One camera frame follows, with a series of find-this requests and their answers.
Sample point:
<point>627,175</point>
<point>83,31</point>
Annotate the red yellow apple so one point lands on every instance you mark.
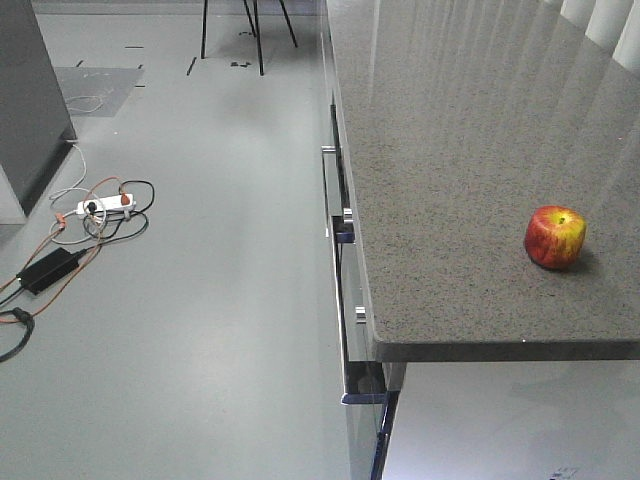
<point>554,237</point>

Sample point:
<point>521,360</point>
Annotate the grey stone kitchen counter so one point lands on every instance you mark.
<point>457,120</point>

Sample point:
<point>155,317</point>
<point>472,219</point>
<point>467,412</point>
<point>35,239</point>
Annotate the white power strip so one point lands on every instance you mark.
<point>112,204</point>

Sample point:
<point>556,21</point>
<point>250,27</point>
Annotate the black metal chair legs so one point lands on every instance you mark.
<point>252,14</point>

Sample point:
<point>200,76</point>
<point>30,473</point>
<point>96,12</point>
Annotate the black power adapter brick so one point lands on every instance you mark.
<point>53,267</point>

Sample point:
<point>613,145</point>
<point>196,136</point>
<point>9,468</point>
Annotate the grey floor mat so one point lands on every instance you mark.
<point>96,91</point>

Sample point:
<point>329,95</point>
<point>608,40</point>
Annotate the dark grey cabinet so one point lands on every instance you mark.
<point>36,128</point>

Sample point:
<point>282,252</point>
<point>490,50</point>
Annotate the chrome drawer handle upper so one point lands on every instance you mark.
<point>336,191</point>

